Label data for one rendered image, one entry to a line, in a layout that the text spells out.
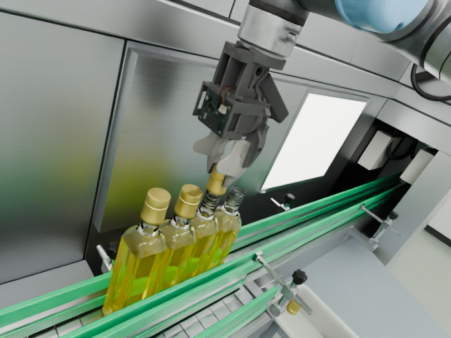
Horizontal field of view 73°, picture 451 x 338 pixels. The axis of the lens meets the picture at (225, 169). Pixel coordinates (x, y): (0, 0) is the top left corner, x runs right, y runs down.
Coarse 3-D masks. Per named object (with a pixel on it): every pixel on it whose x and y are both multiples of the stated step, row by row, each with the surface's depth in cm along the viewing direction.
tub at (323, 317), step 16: (304, 288) 85; (320, 304) 82; (288, 320) 82; (304, 320) 84; (320, 320) 82; (336, 320) 79; (304, 336) 80; (320, 336) 81; (336, 336) 79; (352, 336) 77
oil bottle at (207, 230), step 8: (192, 224) 53; (200, 224) 53; (208, 224) 53; (216, 224) 55; (200, 232) 53; (208, 232) 54; (216, 232) 55; (200, 240) 53; (208, 240) 55; (200, 248) 55; (208, 248) 57; (192, 256) 55; (200, 256) 57; (192, 264) 57; (200, 264) 59; (184, 272) 57; (192, 272) 59; (200, 272) 61; (184, 280) 58
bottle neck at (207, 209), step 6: (210, 192) 54; (204, 198) 52; (210, 198) 51; (216, 198) 52; (204, 204) 52; (210, 204) 52; (216, 204) 52; (198, 210) 54; (204, 210) 53; (210, 210) 53; (204, 216) 53; (210, 216) 54
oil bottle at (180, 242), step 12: (168, 228) 49; (192, 228) 51; (168, 240) 48; (180, 240) 49; (192, 240) 51; (168, 252) 49; (180, 252) 50; (168, 264) 50; (180, 264) 52; (168, 276) 52; (180, 276) 55; (156, 288) 53
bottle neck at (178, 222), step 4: (176, 216) 49; (172, 220) 50; (176, 220) 49; (180, 220) 48; (184, 220) 48; (188, 220) 49; (176, 224) 49; (180, 224) 49; (184, 224) 49; (188, 224) 50; (180, 228) 49; (184, 228) 49
